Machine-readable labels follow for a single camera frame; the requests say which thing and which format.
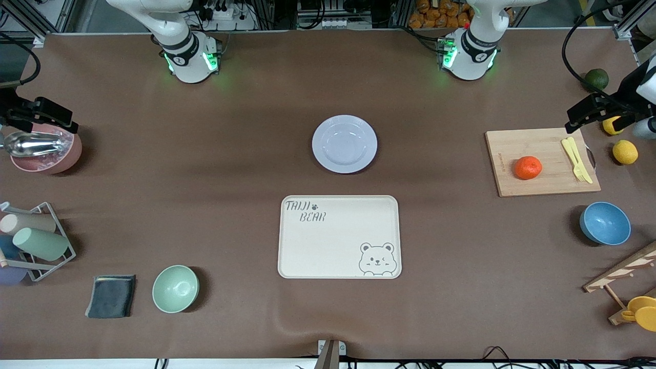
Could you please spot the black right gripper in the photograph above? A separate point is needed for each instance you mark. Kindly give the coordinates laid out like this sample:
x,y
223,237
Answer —
x,y
11,114

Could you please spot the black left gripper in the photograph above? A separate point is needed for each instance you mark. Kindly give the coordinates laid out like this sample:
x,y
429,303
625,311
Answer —
x,y
624,95

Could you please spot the orange fruit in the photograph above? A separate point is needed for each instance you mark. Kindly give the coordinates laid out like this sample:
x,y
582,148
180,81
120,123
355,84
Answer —
x,y
528,168

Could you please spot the pale lavender plate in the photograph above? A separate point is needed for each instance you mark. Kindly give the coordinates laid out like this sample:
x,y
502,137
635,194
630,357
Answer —
x,y
344,144

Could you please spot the yellow lemon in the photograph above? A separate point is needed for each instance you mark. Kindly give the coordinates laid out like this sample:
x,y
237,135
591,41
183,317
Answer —
x,y
625,152
610,128

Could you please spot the silver metal scoop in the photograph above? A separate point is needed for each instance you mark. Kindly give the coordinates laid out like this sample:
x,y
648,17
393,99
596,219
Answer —
x,y
28,144

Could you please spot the clear ice cubes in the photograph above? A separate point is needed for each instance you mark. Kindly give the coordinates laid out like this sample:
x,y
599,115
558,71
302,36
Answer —
x,y
62,139

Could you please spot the dark green lime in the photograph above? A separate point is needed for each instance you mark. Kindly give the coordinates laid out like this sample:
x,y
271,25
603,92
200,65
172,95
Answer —
x,y
597,79

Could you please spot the pink bowl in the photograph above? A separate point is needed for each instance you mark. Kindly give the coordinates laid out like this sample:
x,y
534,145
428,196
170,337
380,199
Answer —
x,y
46,165

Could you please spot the yellow plastic fork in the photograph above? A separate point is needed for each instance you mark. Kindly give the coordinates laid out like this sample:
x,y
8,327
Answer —
x,y
570,154

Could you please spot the yellow plastic knife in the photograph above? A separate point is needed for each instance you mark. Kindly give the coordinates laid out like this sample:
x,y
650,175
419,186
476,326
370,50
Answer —
x,y
581,164

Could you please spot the wooden cutting board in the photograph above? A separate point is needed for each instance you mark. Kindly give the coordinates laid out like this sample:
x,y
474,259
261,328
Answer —
x,y
533,148

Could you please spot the beige cup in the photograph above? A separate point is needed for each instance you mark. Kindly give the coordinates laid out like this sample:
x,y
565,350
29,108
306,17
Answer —
x,y
28,223

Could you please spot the blue bowl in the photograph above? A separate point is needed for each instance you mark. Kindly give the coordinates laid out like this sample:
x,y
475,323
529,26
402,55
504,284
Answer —
x,y
606,224

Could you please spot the mint green cup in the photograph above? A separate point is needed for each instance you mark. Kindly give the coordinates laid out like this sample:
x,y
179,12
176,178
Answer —
x,y
41,244

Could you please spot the blue cup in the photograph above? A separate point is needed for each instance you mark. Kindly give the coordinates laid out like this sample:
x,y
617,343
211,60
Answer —
x,y
7,248

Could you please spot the wooden peg dish rack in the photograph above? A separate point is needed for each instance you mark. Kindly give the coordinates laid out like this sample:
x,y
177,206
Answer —
x,y
622,269

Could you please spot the purple cup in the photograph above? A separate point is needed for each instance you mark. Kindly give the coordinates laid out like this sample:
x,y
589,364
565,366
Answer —
x,y
11,275

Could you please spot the dark grey cloth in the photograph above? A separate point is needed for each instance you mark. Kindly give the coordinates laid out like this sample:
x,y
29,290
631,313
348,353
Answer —
x,y
110,297

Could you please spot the pile of orange fruits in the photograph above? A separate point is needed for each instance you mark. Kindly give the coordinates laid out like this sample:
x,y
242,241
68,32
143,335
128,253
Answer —
x,y
441,13

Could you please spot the yellow round dish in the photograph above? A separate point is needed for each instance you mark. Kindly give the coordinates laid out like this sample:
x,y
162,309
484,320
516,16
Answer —
x,y
648,320

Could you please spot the white power strip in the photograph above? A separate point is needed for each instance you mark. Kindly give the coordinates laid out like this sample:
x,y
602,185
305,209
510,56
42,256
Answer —
x,y
225,18

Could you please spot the mint green bowl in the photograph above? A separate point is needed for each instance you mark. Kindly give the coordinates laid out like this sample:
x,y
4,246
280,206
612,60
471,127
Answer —
x,y
175,289

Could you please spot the cream tray with bear print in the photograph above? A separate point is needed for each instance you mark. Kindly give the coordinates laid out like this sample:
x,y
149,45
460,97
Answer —
x,y
333,241

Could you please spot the aluminium frame strut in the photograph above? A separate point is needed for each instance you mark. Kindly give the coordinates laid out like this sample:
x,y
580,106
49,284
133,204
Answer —
x,y
622,32
37,41

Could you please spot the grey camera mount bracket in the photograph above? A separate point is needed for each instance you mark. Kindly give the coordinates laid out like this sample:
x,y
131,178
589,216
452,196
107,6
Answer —
x,y
330,353

